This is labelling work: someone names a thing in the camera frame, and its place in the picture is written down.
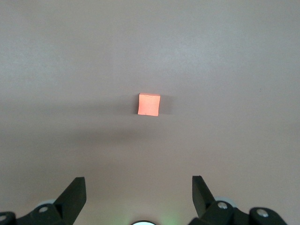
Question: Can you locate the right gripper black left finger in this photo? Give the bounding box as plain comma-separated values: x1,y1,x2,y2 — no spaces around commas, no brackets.
0,177,87,225

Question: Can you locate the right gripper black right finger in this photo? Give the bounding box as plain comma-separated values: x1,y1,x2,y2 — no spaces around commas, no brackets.
188,175,288,225

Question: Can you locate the orange foam block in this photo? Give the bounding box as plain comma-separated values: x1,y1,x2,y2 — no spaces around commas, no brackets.
137,93,161,116

